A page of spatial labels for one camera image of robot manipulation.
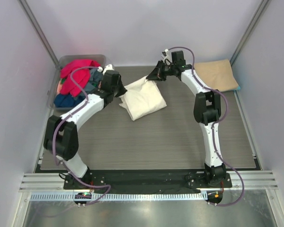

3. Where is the white t shirt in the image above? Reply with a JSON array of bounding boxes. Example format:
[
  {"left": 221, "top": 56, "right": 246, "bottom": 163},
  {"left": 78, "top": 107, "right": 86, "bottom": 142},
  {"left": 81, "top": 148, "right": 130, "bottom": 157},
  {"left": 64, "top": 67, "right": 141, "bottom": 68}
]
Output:
[{"left": 119, "top": 77, "right": 167, "bottom": 121}]

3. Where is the clear plastic bin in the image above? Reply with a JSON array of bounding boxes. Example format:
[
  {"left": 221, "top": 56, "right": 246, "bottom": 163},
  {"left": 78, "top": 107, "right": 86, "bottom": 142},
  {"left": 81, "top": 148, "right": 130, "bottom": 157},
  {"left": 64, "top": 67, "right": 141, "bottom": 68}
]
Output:
[{"left": 47, "top": 54, "right": 110, "bottom": 111}]

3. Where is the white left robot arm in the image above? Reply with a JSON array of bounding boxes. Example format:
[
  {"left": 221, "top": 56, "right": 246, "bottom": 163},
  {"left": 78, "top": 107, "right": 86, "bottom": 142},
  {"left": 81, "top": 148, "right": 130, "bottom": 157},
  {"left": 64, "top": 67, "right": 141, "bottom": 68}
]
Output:
[{"left": 44, "top": 70, "right": 127, "bottom": 187}]

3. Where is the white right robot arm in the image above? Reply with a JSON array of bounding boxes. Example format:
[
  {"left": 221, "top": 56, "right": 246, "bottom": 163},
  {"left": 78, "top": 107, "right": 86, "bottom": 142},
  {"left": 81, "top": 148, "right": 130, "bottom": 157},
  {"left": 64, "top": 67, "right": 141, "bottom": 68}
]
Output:
[{"left": 146, "top": 49, "right": 226, "bottom": 187}]

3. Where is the grey blue t shirt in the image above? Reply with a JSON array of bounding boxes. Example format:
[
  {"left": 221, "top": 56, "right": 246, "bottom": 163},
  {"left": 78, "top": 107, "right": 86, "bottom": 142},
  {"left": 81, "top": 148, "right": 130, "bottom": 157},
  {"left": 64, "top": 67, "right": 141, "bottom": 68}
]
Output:
[{"left": 84, "top": 69, "right": 103, "bottom": 94}]

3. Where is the red t shirt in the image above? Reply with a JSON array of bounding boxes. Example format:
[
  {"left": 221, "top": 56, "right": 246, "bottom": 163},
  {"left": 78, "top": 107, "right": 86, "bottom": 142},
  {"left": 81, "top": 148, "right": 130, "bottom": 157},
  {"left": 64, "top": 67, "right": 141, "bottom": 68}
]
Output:
[{"left": 60, "top": 59, "right": 100, "bottom": 97}]

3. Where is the peach pink garment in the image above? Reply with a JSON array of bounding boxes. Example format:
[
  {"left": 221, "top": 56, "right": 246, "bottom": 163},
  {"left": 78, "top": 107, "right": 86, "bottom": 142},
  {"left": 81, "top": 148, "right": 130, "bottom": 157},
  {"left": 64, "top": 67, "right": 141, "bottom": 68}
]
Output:
[{"left": 56, "top": 80, "right": 62, "bottom": 94}]

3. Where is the dark blue t shirt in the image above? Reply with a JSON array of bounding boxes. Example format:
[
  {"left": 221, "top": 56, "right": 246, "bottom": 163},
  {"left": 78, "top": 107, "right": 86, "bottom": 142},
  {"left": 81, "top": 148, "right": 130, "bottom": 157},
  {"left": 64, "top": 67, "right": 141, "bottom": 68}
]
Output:
[{"left": 53, "top": 94, "right": 84, "bottom": 108}]

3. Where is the folded beige t shirt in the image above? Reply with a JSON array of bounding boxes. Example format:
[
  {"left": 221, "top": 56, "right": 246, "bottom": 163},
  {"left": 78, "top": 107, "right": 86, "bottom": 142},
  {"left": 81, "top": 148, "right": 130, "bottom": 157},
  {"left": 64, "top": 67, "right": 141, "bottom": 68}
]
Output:
[{"left": 194, "top": 59, "right": 239, "bottom": 92}]

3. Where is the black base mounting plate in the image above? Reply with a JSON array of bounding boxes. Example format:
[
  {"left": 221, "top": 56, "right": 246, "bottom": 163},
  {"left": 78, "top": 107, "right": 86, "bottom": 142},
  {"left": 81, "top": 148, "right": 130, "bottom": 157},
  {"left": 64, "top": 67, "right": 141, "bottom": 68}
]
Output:
[{"left": 63, "top": 168, "right": 233, "bottom": 195}]

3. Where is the left round black base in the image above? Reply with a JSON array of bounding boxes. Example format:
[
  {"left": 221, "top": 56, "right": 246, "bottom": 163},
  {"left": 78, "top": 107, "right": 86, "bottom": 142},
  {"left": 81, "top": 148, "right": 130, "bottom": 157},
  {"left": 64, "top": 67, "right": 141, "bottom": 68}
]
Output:
[{"left": 74, "top": 192, "right": 92, "bottom": 207}]

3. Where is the round black base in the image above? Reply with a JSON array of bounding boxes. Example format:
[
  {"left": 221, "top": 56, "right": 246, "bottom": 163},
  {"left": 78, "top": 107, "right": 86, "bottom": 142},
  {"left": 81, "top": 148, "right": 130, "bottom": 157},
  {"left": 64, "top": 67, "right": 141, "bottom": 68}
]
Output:
[
  {"left": 74, "top": 192, "right": 92, "bottom": 207},
  {"left": 206, "top": 191, "right": 223, "bottom": 205}
]

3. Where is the right round black base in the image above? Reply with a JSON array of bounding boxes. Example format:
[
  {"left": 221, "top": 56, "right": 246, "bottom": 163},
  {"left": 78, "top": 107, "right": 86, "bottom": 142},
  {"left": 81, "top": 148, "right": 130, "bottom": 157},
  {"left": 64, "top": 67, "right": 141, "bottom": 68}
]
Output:
[{"left": 206, "top": 191, "right": 223, "bottom": 205}]

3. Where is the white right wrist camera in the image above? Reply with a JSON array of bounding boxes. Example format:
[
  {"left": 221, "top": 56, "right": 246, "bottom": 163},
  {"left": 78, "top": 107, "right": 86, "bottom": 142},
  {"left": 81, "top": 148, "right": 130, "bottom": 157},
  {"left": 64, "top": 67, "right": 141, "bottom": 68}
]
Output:
[{"left": 161, "top": 49, "right": 172, "bottom": 65}]

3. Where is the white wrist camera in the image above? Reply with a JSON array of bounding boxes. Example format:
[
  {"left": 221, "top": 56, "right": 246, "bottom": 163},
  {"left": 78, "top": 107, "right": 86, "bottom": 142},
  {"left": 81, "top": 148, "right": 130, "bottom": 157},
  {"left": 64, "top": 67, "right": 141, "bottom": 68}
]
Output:
[
  {"left": 161, "top": 49, "right": 172, "bottom": 65},
  {"left": 97, "top": 64, "right": 114, "bottom": 74}
]

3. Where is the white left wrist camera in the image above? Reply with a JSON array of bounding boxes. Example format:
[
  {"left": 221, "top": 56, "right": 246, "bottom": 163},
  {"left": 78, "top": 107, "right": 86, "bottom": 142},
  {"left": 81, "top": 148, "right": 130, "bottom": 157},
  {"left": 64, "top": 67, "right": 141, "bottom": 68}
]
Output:
[{"left": 97, "top": 64, "right": 114, "bottom": 74}]

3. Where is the right aluminium frame post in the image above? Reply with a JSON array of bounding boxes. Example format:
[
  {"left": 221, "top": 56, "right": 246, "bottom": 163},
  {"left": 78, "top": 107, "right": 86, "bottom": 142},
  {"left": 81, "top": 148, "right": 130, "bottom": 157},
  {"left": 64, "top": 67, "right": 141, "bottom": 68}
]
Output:
[{"left": 230, "top": 0, "right": 271, "bottom": 66}]

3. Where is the aluminium frame post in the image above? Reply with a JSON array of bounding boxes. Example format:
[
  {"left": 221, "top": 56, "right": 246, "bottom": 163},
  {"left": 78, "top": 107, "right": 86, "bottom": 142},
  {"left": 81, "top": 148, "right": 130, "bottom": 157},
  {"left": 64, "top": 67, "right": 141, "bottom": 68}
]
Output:
[
  {"left": 18, "top": 0, "right": 59, "bottom": 68},
  {"left": 230, "top": 0, "right": 271, "bottom": 66}
]

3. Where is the left aluminium frame post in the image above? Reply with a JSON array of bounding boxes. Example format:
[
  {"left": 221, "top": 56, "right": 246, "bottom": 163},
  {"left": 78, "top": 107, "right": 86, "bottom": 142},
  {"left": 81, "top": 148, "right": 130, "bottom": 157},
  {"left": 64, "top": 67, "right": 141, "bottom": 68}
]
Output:
[{"left": 18, "top": 0, "right": 59, "bottom": 68}]

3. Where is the slotted cable duct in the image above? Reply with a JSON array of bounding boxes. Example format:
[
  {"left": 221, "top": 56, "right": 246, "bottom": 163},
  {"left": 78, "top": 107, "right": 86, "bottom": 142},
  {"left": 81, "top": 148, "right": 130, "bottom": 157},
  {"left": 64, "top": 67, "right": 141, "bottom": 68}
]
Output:
[{"left": 30, "top": 192, "right": 207, "bottom": 201}]

